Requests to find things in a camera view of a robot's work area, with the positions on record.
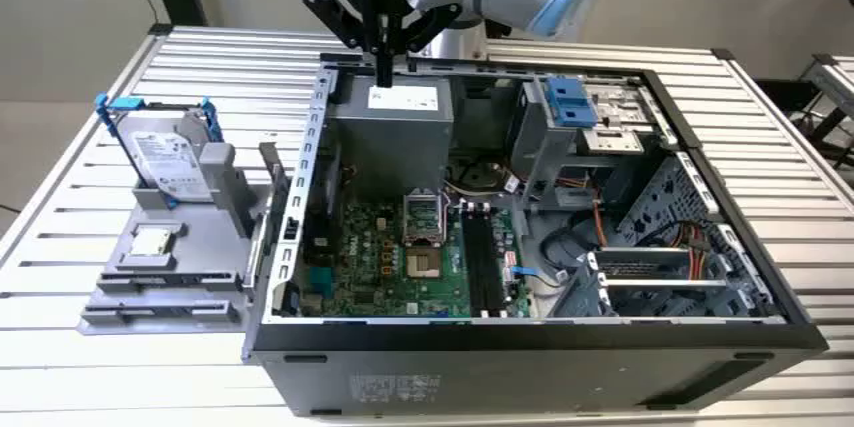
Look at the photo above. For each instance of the blue expansion slot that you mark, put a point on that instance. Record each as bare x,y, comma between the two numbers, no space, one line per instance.
437,314

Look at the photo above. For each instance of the silver CPU chip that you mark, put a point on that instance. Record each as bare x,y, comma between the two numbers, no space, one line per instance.
152,242

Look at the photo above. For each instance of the grey metal drive cage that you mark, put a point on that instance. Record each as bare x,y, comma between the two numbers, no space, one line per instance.
534,147

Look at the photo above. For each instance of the black PC case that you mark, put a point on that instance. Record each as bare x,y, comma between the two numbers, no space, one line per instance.
534,372

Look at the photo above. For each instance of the blue plastic drive latch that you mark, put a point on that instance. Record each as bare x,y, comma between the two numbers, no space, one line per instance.
570,102

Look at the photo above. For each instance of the metal slat side table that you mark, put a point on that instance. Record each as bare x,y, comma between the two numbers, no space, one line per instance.
834,72

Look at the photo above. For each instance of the blue port block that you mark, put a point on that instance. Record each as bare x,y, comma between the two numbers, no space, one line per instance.
321,281

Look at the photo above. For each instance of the grey parts rack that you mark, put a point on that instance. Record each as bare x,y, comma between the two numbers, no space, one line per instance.
201,227

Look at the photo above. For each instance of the green motherboard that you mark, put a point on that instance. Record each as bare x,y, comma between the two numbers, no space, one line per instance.
374,292

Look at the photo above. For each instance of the silver disk bay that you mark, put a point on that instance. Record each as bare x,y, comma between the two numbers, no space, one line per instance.
641,257

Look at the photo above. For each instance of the hard disk in blue carrier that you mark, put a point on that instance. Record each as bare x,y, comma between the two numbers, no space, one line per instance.
163,157

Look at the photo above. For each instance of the CPU socket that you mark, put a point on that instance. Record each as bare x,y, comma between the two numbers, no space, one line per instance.
417,253

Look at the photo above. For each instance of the grey power supply box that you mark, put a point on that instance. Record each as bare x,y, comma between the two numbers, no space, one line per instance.
394,147

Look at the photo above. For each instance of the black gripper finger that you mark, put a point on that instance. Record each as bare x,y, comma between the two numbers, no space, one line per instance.
427,29
334,17

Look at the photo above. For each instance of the RAM stick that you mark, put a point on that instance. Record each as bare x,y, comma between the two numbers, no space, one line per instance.
181,281
167,311

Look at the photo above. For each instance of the black case fan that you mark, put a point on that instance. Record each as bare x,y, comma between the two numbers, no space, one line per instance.
330,207

